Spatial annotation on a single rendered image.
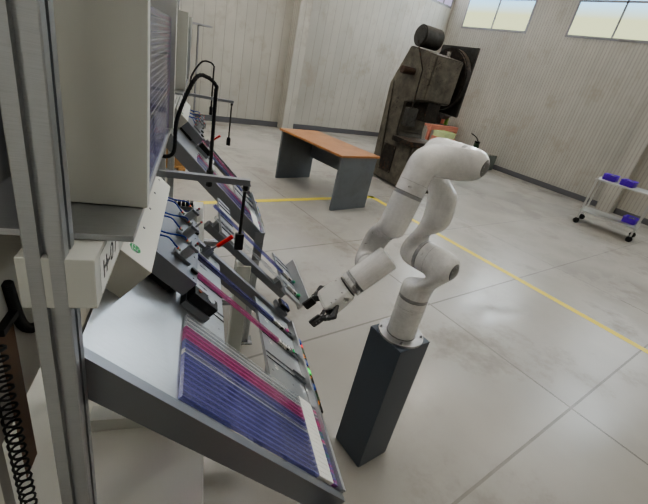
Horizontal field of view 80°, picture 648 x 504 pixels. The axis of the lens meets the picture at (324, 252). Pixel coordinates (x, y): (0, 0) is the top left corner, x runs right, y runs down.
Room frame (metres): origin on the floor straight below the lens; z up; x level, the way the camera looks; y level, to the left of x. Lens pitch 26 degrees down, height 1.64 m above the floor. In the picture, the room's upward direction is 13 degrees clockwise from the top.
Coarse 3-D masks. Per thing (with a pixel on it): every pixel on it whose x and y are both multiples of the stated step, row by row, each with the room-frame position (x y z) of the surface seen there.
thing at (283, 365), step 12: (264, 324) 1.04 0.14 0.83; (264, 336) 0.97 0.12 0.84; (288, 336) 1.13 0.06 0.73; (264, 348) 0.91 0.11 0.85; (276, 348) 0.97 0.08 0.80; (276, 360) 0.90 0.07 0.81; (288, 360) 0.97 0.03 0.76; (276, 372) 0.84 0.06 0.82; (288, 372) 0.90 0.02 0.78; (300, 372) 0.97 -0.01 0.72; (288, 384) 0.84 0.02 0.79; (300, 384) 0.91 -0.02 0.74; (300, 396) 0.85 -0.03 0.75
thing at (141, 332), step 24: (216, 264) 1.10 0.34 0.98; (144, 288) 0.67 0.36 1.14; (96, 312) 0.51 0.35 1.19; (120, 312) 0.55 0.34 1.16; (144, 312) 0.61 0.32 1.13; (168, 312) 0.67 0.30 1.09; (216, 312) 0.84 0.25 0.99; (96, 336) 0.47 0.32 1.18; (120, 336) 0.50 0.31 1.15; (144, 336) 0.55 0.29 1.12; (168, 336) 0.60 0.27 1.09; (120, 360) 0.46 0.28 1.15; (144, 360) 0.50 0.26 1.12; (168, 360) 0.55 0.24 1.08; (168, 384) 0.49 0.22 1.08
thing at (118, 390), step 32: (96, 384) 0.41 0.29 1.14; (128, 384) 0.42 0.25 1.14; (128, 416) 0.42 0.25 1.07; (160, 416) 0.44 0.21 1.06; (192, 416) 0.46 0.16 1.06; (192, 448) 0.46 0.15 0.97; (224, 448) 0.48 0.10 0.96; (256, 448) 0.51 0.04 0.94; (256, 480) 0.51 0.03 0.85; (288, 480) 0.53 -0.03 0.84
